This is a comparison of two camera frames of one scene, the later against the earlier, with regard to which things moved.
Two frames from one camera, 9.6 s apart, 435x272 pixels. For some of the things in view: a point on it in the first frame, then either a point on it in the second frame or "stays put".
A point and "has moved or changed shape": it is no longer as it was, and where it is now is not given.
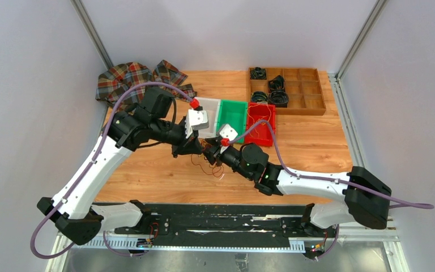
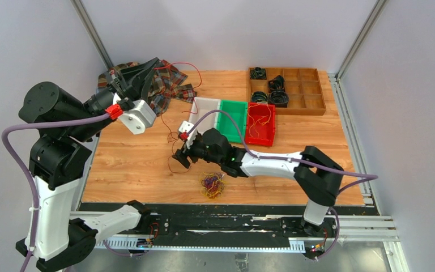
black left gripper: (187, 146) -> (128, 84)
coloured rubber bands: (202, 169) -> (197, 67)
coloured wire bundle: (204, 145) has moved or changed shape
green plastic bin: (234, 114) stays put
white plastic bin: (212, 106) stays put
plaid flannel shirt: (115, 80) stays put
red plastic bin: (261, 135) stays put
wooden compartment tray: (303, 88) stays put
